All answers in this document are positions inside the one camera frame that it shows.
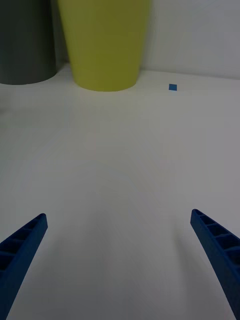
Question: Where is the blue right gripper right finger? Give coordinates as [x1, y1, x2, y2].
[190, 208, 240, 320]

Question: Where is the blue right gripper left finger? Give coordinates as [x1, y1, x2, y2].
[0, 212, 48, 320]

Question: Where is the grey plastic waste bin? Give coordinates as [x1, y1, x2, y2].
[0, 0, 58, 86]

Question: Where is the yellow-green plastic waste bin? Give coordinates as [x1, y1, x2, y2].
[56, 0, 152, 92]

